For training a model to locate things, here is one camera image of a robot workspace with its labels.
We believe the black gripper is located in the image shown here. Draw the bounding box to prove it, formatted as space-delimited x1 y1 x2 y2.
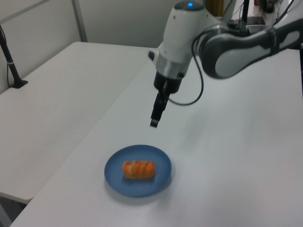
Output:
150 71 184 129

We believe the orange twisted bread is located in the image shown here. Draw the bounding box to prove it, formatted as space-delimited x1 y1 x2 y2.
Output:
122 160 155 180

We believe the blue round plate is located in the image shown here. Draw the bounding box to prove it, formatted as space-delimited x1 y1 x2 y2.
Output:
104 144 172 198

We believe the brown wooden panel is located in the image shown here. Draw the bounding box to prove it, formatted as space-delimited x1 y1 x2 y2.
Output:
205 0 223 17

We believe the thin black upright pole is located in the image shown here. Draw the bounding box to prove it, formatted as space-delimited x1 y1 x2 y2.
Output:
241 0 250 34

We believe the black pole stand with clamp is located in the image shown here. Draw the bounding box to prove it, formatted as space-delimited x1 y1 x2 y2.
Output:
0 24 29 89

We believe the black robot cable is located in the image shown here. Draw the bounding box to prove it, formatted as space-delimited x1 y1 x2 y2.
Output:
167 30 205 106

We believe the grey metal partition post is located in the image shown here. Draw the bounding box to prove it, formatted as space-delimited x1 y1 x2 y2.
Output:
71 0 88 43

